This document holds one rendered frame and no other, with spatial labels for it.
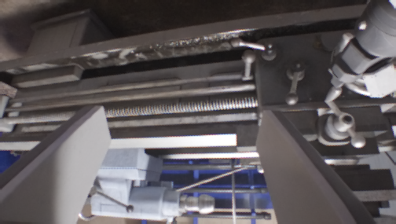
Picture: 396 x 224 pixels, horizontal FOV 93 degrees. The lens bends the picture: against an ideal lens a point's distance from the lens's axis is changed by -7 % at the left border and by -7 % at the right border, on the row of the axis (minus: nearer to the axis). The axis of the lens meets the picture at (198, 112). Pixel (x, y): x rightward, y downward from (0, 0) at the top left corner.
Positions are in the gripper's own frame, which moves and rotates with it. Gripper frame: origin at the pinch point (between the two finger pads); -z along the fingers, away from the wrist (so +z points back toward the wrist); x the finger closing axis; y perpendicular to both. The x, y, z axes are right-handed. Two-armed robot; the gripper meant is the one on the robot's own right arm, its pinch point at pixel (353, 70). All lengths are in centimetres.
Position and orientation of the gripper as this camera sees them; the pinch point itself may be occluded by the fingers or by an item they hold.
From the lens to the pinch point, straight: 51.6
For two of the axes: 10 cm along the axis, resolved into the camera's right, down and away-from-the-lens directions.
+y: -4.1, -8.1, 4.1
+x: 8.9, -4.6, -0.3
